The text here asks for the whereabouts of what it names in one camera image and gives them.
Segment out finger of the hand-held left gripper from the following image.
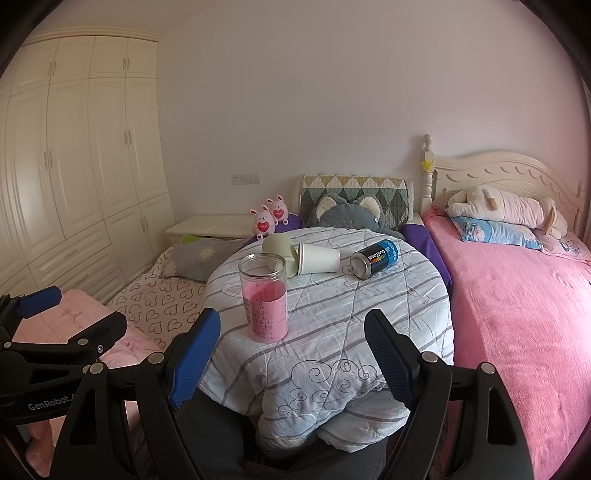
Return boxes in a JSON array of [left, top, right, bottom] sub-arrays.
[[0, 285, 64, 344], [0, 312, 129, 370]]

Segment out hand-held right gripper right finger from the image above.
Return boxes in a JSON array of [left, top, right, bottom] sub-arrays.
[[363, 309, 534, 480]]

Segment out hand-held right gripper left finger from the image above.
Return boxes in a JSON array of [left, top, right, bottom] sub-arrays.
[[48, 308, 222, 480]]

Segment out white paper cup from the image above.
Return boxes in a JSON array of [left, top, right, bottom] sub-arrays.
[[297, 243, 341, 276]]

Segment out cream paper cup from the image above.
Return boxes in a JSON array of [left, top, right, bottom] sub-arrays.
[[273, 251, 300, 280]]

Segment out pale green cup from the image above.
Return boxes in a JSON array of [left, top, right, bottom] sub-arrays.
[[262, 234, 293, 257]]

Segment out person's left hand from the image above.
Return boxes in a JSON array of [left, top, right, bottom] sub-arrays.
[[24, 415, 58, 478]]

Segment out light pink quilt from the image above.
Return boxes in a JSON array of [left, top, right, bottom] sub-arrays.
[[10, 288, 163, 371]]

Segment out heart print bed sheet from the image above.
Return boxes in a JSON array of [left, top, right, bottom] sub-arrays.
[[106, 244, 209, 352]]

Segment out striped quilt-covered round table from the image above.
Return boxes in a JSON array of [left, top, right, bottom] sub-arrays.
[[198, 226, 455, 455]]

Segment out person's dark trousers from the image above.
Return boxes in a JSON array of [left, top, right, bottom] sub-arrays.
[[174, 391, 389, 480]]

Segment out glass jar with pink contents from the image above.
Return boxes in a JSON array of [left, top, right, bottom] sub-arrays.
[[238, 253, 290, 343]]

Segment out blue metal can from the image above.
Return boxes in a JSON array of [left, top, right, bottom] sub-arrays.
[[349, 239, 400, 280]]

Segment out grey flower pillow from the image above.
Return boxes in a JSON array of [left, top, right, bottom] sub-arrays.
[[166, 234, 246, 282]]

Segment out pink fleece blanket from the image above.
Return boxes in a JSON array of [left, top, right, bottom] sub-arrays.
[[422, 210, 591, 480]]

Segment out cream nightstand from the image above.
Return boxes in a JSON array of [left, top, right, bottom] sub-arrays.
[[165, 215, 259, 247]]

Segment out cream wardrobe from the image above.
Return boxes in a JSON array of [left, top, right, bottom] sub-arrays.
[[0, 25, 176, 306]]

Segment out grey cat cushion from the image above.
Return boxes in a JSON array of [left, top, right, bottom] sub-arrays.
[[305, 194, 402, 234]]

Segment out pink bunny toy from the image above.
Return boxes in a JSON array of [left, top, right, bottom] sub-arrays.
[[249, 205, 273, 237], [265, 194, 288, 222]]

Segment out blue printed pillow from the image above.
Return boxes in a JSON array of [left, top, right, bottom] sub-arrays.
[[450, 216, 543, 250]]

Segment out patchwork headboard cover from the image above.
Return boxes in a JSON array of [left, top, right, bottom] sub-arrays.
[[299, 174, 414, 227]]

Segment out cream plush toy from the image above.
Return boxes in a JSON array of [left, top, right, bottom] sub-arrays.
[[445, 186, 568, 238]]

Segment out cream wooden bed headboard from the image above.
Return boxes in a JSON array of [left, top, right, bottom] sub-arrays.
[[421, 134, 587, 232]]

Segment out pink printed pillow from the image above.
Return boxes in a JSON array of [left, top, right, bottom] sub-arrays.
[[538, 231, 591, 267]]

